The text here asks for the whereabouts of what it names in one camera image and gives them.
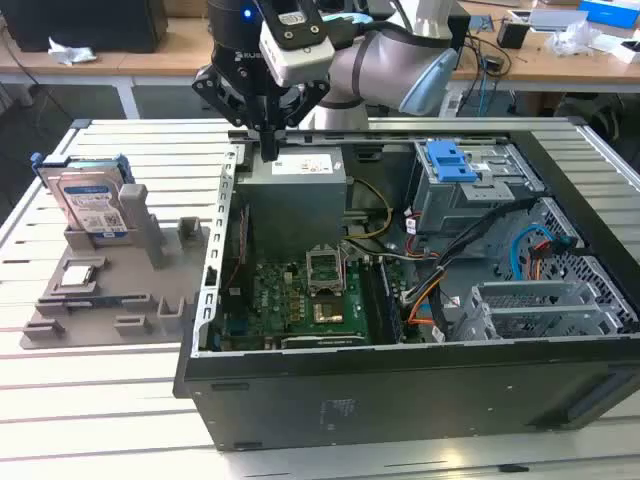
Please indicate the small black table clip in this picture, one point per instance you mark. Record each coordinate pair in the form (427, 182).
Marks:
(514, 469)

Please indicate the grey power supply unit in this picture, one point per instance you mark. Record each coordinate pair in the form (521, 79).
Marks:
(295, 210)

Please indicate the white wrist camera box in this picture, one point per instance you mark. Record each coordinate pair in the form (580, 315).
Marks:
(300, 60)

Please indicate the blue drive latch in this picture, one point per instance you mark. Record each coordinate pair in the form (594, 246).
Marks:
(447, 162)

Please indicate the grey optical drive cage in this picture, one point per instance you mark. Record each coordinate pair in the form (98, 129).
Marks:
(450, 205)

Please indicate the short wooden desk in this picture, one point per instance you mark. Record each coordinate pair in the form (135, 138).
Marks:
(30, 62)

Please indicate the grey metal disk bay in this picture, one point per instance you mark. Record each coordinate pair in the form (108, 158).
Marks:
(525, 300)

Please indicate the hard disk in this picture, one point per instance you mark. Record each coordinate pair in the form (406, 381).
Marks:
(87, 200)

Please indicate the blue cardboard box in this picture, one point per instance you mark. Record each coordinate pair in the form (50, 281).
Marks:
(610, 10)

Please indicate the grey parts rack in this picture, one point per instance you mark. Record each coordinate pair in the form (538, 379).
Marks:
(130, 270)

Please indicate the CPU socket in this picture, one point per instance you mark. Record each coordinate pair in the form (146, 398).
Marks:
(327, 311)

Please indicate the crumpled white paper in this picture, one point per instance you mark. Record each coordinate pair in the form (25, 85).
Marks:
(70, 54)

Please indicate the black RAM slot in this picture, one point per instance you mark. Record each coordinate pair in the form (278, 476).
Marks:
(371, 305)

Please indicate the black graphics card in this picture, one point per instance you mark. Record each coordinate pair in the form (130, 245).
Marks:
(325, 342)

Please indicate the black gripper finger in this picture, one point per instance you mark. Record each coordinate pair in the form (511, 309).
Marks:
(310, 97)
(220, 95)

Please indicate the black computer tower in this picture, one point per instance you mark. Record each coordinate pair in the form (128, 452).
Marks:
(85, 25)

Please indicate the small black open box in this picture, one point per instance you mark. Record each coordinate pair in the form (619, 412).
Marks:
(512, 35)

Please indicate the installed RAM stick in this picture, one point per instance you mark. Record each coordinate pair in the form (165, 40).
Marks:
(390, 305)

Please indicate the flat grey box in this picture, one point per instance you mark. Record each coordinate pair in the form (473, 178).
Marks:
(550, 20)

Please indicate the white power strip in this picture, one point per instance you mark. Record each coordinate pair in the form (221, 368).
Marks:
(451, 105)

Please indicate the clear plastic bag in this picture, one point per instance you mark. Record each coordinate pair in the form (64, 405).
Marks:
(575, 37)

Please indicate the black open PC case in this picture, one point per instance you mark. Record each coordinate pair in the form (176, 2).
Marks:
(400, 400)

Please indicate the green motherboard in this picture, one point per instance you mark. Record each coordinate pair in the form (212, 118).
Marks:
(280, 305)

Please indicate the small white box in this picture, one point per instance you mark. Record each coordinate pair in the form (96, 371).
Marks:
(630, 50)

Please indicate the silver CPU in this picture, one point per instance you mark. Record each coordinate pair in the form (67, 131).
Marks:
(77, 275)

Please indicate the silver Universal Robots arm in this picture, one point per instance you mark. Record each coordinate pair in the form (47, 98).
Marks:
(380, 65)

